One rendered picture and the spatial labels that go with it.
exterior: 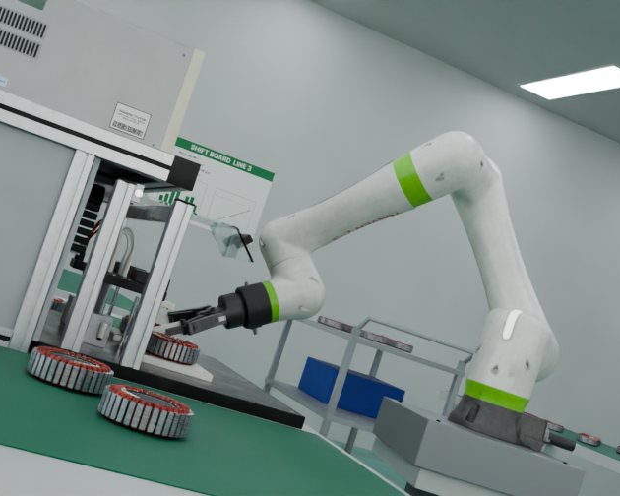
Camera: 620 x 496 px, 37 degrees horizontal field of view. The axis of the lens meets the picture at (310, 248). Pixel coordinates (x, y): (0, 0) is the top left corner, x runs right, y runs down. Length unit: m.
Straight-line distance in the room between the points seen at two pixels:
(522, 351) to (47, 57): 1.01
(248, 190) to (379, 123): 1.26
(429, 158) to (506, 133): 6.34
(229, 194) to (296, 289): 5.28
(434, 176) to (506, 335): 0.37
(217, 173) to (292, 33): 1.28
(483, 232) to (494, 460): 0.57
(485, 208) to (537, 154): 6.38
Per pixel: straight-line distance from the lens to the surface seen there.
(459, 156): 1.93
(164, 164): 1.49
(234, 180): 7.26
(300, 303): 2.00
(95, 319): 1.67
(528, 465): 1.73
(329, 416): 4.08
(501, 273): 2.03
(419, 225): 7.85
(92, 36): 1.63
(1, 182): 1.47
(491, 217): 2.06
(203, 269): 7.22
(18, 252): 1.48
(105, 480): 0.86
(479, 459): 1.69
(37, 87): 1.61
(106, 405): 1.12
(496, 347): 1.82
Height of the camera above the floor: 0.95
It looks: 4 degrees up
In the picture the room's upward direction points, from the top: 18 degrees clockwise
